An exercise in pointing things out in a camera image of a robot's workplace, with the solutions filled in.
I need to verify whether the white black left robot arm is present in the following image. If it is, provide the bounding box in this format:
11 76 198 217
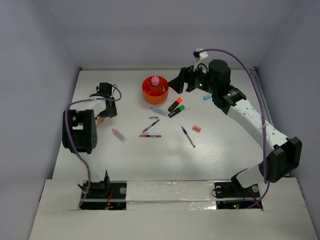
62 95 117 154

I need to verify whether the red gel pen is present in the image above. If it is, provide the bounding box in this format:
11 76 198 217
139 134 162 138

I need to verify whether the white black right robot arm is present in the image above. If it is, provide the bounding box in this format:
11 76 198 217
168 59 303 196

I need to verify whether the blue translucent highlighter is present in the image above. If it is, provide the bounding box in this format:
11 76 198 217
151 107 169 117

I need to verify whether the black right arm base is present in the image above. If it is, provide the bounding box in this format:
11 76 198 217
211 181 263 210

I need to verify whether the orange round divided organizer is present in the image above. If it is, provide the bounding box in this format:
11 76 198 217
141 76 169 105

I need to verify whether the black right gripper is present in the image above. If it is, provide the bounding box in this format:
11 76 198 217
167 60 218 95

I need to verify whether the pink capped sticker bottle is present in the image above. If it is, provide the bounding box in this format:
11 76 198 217
151 75 160 87

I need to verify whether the light blue highlighter cap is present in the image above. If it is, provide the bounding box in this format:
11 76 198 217
203 94 212 100

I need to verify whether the black highlighter orange cap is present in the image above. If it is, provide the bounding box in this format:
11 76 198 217
167 97 183 113

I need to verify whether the orange translucent highlighter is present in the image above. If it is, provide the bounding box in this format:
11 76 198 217
112 128 127 143

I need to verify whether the blue ballpoint pen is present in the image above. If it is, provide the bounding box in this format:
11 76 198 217
181 126 196 148

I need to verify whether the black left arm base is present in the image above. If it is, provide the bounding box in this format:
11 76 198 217
78 171 127 211

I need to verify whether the black highlighter green cap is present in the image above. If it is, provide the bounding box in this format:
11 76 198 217
168 105 185 118

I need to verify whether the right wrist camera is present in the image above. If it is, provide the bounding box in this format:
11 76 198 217
193 47 209 72

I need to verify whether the purple gel pen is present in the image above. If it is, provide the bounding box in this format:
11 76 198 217
142 119 160 133

